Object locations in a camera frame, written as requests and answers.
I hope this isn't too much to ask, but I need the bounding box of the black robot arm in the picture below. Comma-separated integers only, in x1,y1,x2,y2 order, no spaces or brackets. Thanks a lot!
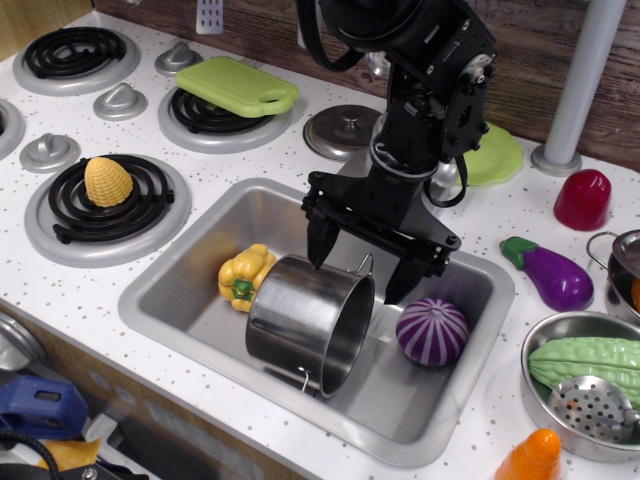
297,1,495,304

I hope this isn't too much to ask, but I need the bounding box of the yellow toy bell pepper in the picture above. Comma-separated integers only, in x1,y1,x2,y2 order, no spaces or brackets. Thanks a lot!
217,244,276,312

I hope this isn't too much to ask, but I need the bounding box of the silver stove knob middle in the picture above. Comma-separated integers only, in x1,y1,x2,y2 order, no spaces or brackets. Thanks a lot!
93,83,148,121

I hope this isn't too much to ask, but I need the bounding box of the front right black burner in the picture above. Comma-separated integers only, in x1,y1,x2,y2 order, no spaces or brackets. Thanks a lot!
25,154,191,268

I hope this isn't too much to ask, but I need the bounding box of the stainless steel pot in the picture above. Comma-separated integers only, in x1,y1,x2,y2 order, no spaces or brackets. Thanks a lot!
245,253,375,398

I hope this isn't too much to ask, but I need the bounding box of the back left black burner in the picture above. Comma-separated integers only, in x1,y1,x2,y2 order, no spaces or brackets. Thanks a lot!
13,27,140,97

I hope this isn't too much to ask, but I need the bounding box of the blue tool handle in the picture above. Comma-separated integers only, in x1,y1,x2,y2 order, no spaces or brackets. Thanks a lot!
1,376,89,440

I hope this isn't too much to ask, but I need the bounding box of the far left burner edge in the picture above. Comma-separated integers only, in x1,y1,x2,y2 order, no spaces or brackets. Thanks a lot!
0,99,25,160

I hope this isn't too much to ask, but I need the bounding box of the green toy bitter gourd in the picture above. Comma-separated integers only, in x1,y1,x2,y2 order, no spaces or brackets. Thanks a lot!
527,337,639,409

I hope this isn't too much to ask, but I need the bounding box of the stainless steel sink basin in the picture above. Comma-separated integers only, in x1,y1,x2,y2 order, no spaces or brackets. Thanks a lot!
118,179,515,468

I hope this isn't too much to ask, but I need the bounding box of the silver stove knob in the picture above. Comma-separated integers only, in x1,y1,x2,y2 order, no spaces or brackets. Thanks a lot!
19,133,80,174
93,83,148,121
154,41,203,77

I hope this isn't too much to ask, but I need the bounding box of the steel bowl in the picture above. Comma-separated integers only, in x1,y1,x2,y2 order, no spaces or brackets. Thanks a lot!
521,311,639,463

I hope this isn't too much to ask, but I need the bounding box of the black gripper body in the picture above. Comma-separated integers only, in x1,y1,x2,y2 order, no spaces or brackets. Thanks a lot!
302,145,461,276

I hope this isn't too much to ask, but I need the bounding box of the white slotted spatula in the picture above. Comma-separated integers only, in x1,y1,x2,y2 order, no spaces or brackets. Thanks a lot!
196,0,224,35

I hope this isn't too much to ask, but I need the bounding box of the light green toy plate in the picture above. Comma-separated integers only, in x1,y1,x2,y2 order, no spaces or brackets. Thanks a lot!
464,123,523,186

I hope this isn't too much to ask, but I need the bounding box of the red toy pepper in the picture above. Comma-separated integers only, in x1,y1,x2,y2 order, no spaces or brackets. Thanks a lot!
553,169,612,231

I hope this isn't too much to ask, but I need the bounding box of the silver toy faucet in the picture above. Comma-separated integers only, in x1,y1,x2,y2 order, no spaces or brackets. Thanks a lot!
365,51,464,208

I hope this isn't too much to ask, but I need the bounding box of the grey vertical pole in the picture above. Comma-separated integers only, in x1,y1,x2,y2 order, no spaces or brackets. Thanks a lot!
531,0,626,177

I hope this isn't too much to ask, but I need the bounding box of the yellow toy corn cob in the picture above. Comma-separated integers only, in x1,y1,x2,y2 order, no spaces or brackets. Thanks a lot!
84,157,133,208

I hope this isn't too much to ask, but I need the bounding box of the steel perforated skimmer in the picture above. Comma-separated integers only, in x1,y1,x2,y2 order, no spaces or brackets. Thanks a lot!
547,375,639,444

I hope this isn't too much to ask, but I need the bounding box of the green cutting board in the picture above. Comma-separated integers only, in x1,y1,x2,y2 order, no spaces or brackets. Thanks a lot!
176,56,299,118

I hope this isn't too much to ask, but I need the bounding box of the silver stove knob back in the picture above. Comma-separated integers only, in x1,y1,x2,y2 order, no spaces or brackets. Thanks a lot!
154,41,203,77

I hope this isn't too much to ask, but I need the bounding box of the small steel pot right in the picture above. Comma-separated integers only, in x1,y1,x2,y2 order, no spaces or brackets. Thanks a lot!
586,230,639,326

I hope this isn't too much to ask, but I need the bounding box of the steel pot lid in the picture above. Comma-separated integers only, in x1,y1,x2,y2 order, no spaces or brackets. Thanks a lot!
303,105,381,162

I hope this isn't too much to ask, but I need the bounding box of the back right black burner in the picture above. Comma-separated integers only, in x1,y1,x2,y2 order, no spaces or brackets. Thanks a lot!
158,88,292,154

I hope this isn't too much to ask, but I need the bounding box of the purple toy eggplant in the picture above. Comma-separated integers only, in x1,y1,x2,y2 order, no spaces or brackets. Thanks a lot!
500,236,594,312

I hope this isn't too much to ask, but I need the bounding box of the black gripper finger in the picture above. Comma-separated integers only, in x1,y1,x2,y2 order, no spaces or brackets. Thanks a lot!
307,211,340,268
385,259,425,305

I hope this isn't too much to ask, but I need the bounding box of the purple striped toy onion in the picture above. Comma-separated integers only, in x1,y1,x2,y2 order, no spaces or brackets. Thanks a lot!
396,297,470,367

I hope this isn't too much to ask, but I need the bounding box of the black burner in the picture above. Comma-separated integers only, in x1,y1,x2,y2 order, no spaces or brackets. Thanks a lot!
25,154,191,268
158,88,292,154
13,27,140,97

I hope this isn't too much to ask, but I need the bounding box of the silver stove knob front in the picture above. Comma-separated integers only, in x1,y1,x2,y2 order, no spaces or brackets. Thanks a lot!
19,133,80,174

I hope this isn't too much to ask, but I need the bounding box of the orange toy carrot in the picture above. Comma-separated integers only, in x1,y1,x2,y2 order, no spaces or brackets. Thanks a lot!
494,429,562,480

